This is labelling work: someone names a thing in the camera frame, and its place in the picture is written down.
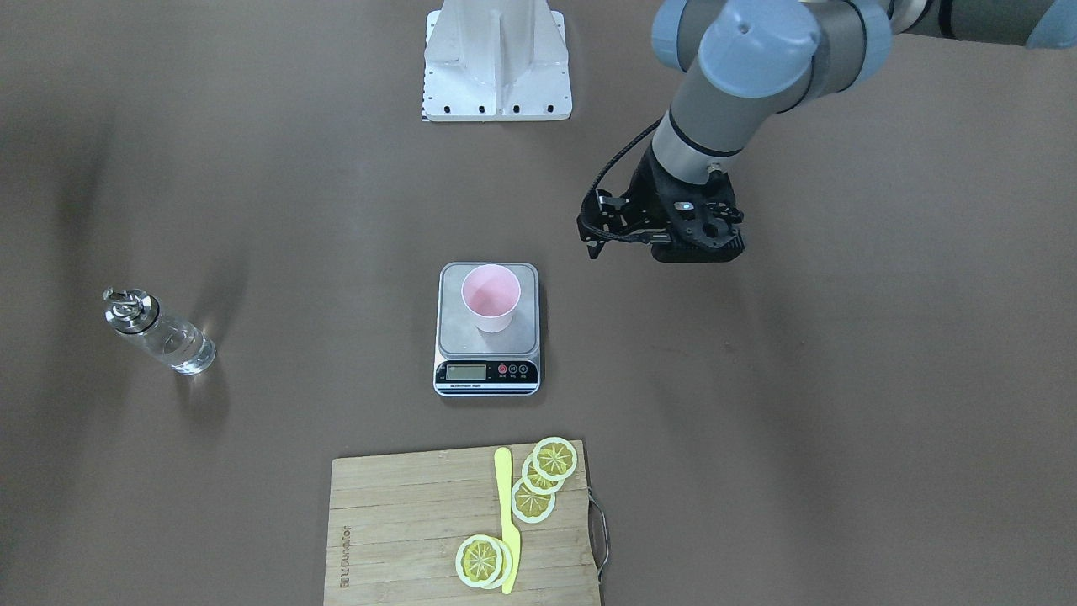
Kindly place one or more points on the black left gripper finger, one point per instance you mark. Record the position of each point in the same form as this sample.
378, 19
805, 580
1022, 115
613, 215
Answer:
601, 220

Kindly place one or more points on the silver digital kitchen scale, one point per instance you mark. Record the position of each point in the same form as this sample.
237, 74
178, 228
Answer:
468, 362

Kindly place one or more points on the pink plastic cup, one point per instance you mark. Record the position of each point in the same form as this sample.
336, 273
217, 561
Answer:
491, 294

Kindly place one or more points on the yellow plastic knife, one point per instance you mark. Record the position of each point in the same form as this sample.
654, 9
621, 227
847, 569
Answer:
510, 535

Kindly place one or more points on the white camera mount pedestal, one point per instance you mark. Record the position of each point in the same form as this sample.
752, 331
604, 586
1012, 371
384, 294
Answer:
490, 61

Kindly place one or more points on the clear glass sauce bottle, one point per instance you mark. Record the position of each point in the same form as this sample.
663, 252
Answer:
139, 318

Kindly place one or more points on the lemon slice lower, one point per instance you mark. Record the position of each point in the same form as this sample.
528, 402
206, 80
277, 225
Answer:
530, 507

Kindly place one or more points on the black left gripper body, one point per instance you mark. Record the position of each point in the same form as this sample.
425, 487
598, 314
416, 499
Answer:
649, 187

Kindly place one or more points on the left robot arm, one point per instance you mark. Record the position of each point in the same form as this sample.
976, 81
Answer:
745, 61

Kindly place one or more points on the lemon slice middle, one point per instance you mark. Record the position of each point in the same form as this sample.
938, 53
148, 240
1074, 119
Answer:
535, 482

